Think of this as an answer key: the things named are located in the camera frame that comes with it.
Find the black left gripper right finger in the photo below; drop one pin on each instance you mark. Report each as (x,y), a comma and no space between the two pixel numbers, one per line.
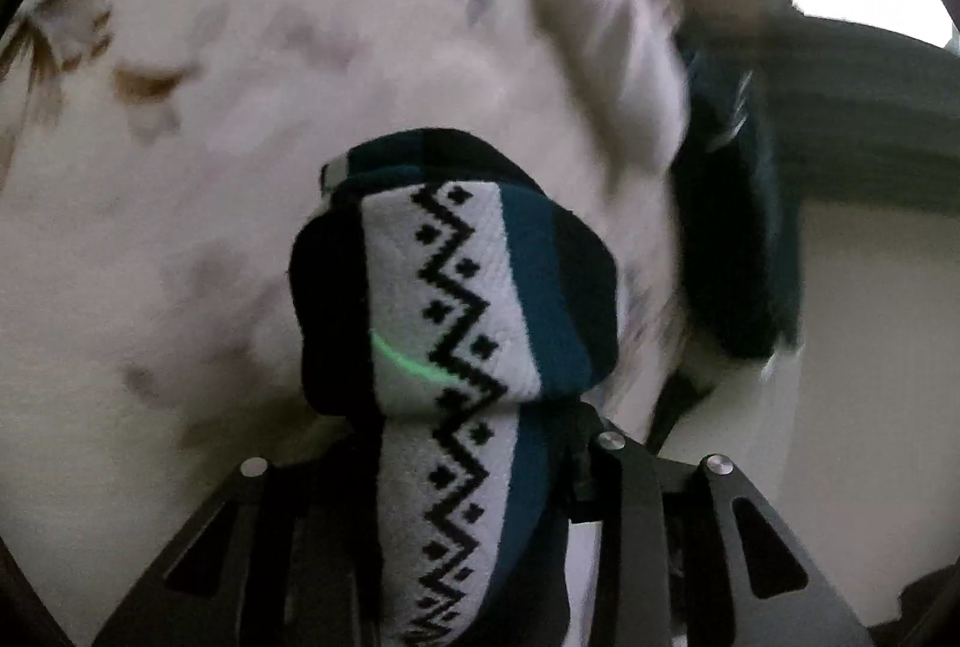
(692,554)

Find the black teal zigzag sock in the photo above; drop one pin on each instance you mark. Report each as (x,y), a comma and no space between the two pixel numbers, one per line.
(446,300)

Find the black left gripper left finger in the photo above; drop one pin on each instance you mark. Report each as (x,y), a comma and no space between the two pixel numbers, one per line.
(278,555)

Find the white floral bed blanket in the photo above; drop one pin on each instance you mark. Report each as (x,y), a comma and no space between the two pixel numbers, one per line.
(158,159)

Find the dark teal garment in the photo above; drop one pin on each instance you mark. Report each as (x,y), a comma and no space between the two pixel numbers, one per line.
(738,227)

